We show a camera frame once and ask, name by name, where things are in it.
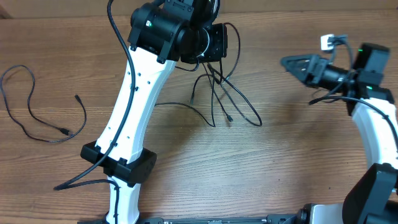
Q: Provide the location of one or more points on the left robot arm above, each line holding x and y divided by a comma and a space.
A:
162, 34

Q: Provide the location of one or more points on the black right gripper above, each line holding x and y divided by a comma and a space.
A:
316, 70

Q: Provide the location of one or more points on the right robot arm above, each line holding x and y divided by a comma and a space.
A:
372, 108

